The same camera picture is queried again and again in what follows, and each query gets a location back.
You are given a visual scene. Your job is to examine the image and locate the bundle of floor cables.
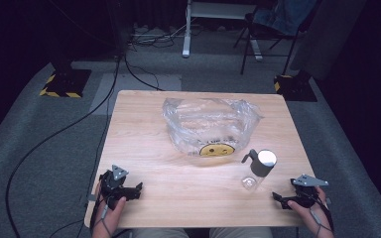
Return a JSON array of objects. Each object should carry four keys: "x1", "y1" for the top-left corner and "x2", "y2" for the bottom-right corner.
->
[{"x1": 127, "y1": 22, "x2": 188, "y2": 49}]

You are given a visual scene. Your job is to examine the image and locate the clear plastic bag yellow face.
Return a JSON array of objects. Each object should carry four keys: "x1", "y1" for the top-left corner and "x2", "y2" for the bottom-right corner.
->
[{"x1": 161, "y1": 96, "x2": 266, "y2": 159}]

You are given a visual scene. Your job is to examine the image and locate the grey cord of right gripper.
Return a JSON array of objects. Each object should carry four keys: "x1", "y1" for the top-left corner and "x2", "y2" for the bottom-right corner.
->
[{"x1": 309, "y1": 196, "x2": 335, "y2": 236}]

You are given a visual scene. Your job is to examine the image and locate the blue cloth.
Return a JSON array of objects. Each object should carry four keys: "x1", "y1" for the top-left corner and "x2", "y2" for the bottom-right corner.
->
[{"x1": 253, "y1": 0, "x2": 318, "y2": 37}]

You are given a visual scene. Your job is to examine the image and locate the grey curtain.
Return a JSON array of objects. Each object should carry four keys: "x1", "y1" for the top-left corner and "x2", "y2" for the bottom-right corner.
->
[{"x1": 290, "y1": 0, "x2": 367, "y2": 81}]

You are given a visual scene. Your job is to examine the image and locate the grey cord of gripper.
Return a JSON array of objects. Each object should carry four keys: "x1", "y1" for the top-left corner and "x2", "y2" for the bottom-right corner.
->
[
  {"x1": 92, "y1": 197, "x2": 113, "y2": 236},
  {"x1": 309, "y1": 196, "x2": 335, "y2": 236}
]

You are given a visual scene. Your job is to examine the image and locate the long black floor cable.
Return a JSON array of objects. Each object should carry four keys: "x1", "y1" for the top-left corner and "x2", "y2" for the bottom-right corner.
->
[{"x1": 5, "y1": 56, "x2": 121, "y2": 238}]

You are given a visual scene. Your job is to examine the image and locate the clear bottle with grey lid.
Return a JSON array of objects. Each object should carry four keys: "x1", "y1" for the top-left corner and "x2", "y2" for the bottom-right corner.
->
[{"x1": 240, "y1": 148, "x2": 278, "y2": 192}]

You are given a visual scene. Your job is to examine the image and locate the white desk frame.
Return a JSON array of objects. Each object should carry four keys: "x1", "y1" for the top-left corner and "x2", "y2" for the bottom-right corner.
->
[{"x1": 181, "y1": 0, "x2": 266, "y2": 62}]

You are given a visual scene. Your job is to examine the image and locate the person's right hand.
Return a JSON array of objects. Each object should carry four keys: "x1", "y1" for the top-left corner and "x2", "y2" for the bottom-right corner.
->
[{"x1": 287, "y1": 185, "x2": 335, "y2": 238}]

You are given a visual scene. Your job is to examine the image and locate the grey cord of left gripper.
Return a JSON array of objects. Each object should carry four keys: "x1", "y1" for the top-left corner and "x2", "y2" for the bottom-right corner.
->
[{"x1": 92, "y1": 197, "x2": 113, "y2": 236}]

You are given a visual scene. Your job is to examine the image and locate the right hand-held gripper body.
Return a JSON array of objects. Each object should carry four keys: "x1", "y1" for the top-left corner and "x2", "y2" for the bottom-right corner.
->
[{"x1": 290, "y1": 174, "x2": 329, "y2": 210}]

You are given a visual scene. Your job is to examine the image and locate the black folding chair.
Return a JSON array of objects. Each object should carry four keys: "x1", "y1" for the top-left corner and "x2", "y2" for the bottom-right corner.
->
[{"x1": 232, "y1": 0, "x2": 316, "y2": 76}]

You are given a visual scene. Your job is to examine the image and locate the person's left hand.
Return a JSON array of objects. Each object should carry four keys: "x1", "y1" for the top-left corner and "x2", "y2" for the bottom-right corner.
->
[{"x1": 91, "y1": 181, "x2": 127, "y2": 238}]

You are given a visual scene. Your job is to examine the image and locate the black yellow striped stand base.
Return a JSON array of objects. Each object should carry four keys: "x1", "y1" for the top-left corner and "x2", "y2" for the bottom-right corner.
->
[
  {"x1": 39, "y1": 67, "x2": 92, "y2": 99},
  {"x1": 273, "y1": 69, "x2": 318, "y2": 102}
]

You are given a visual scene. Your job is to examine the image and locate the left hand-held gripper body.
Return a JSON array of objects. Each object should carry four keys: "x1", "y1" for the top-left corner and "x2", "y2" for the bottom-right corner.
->
[{"x1": 97, "y1": 164, "x2": 130, "y2": 211}]

